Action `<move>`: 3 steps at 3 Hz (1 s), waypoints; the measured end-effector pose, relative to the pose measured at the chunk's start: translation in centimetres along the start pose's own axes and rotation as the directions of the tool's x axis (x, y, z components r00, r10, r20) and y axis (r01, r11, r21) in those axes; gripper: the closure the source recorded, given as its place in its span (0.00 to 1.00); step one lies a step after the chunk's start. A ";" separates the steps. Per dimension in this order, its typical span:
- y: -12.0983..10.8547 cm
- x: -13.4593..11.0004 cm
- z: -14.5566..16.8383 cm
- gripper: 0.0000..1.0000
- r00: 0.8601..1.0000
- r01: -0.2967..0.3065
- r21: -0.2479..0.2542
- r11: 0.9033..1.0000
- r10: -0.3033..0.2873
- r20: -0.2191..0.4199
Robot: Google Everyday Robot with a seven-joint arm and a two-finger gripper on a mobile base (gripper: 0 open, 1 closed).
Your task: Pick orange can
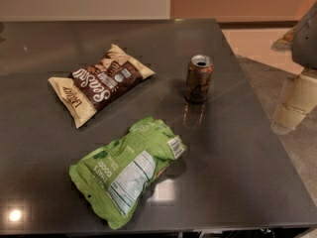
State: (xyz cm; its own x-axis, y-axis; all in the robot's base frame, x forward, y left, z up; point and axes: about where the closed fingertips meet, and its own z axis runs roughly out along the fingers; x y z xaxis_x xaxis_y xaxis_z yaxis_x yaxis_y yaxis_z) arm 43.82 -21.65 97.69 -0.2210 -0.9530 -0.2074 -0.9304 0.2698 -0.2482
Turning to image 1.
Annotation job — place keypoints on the brown sea salt chip bag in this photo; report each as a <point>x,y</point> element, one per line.
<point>88,90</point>

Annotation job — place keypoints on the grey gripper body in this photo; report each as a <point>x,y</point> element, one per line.
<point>305,43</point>

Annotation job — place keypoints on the orange soda can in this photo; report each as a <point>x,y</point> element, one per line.
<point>198,79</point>

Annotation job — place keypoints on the green snack bag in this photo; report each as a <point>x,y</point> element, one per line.
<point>113,177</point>

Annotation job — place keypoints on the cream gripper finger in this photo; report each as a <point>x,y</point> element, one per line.
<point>298,99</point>
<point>285,42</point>

